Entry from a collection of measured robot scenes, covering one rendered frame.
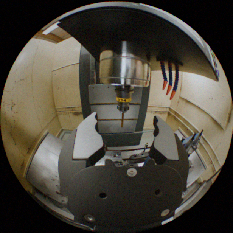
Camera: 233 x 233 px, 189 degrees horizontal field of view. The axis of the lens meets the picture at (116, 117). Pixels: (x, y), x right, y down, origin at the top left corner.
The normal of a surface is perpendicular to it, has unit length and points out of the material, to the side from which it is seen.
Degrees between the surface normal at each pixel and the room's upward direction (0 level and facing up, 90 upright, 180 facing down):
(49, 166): 24
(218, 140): 90
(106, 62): 90
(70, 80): 90
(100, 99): 90
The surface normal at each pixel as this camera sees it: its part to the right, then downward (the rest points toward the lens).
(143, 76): 0.51, 0.42
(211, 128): -1.00, 0.01
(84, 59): 0.07, 0.48
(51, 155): 0.43, -0.81
